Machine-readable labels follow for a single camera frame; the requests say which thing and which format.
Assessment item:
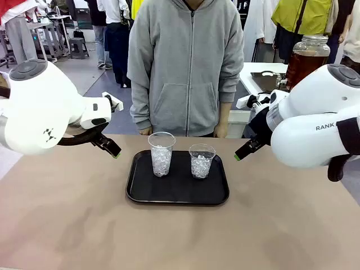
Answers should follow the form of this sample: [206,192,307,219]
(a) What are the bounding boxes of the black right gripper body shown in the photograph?
[249,106,272,147]

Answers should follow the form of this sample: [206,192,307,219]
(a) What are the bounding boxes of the short clear plastic cup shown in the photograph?
[188,143,217,180]

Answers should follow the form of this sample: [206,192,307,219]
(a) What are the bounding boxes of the tall clear plastic cup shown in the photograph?
[147,131,177,178]

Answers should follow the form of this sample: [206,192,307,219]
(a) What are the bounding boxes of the grey-sleeved right forearm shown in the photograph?
[127,64,154,132]

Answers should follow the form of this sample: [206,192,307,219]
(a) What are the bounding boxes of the grey-sleeved left forearm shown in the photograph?
[215,61,245,127]

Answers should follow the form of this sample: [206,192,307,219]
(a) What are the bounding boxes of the glass drink dispenser jar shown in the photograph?
[277,35,331,91]

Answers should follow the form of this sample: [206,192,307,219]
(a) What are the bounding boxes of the person's left hand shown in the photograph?
[213,123,229,138]

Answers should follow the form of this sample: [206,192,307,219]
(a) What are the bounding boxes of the white rectangular table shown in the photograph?
[227,62,290,133]

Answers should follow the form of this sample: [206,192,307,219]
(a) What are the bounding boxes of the black plastic serving tray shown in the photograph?
[125,150,230,205]

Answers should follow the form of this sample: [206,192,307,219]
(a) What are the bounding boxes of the person in grey hoodie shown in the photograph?
[127,0,245,138]

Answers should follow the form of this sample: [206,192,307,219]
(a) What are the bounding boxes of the person in navy trousers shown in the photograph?
[105,0,133,88]

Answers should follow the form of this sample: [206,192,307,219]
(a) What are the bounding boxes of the person in white coat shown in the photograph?
[243,0,279,63]

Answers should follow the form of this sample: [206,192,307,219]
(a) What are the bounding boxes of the grey step stool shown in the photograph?
[69,37,90,60]

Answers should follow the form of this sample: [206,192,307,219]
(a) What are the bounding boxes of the person in blue jeans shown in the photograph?
[91,0,114,70]

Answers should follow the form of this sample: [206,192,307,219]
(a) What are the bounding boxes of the person in yellow-green jacket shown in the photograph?
[271,0,334,64]

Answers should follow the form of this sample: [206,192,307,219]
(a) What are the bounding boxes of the person in beige top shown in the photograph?
[342,13,360,67]

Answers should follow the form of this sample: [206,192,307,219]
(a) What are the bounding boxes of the dark display board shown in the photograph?
[75,11,93,30]

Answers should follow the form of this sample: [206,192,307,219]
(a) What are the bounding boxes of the grey metal workbench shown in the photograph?
[26,15,71,61]

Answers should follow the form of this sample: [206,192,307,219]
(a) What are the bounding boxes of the black office chair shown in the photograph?
[0,30,16,68]

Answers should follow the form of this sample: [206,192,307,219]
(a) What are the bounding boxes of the yellow garment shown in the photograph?
[131,0,145,20]

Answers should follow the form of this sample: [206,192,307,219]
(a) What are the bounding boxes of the person in grey trousers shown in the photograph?
[0,0,39,65]

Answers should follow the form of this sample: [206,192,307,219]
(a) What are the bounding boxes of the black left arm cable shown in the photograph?
[57,123,109,146]

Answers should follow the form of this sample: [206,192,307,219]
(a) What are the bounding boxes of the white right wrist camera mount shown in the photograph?
[236,94,271,111]

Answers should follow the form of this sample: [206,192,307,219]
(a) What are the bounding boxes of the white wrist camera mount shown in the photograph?
[101,91,124,113]
[236,94,271,111]

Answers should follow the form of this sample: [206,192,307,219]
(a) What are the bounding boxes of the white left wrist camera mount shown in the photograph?
[101,91,124,113]

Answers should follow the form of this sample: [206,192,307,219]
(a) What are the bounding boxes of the dark tray with handle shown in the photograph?
[250,70,289,95]

